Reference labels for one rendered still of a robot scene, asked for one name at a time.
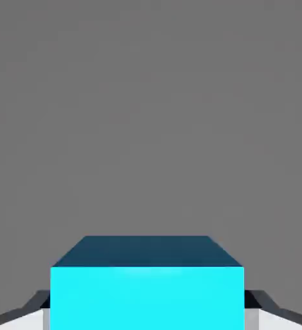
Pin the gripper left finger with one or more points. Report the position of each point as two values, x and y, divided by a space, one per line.
29 313

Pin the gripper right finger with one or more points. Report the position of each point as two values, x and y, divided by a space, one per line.
266 313

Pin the small cyan cube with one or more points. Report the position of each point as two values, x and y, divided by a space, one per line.
146 296

